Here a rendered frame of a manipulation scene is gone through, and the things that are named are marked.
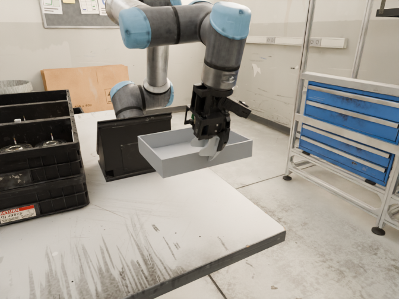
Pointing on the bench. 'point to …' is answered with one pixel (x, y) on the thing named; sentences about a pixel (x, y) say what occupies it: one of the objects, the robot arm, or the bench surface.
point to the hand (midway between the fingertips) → (210, 154)
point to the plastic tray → (187, 151)
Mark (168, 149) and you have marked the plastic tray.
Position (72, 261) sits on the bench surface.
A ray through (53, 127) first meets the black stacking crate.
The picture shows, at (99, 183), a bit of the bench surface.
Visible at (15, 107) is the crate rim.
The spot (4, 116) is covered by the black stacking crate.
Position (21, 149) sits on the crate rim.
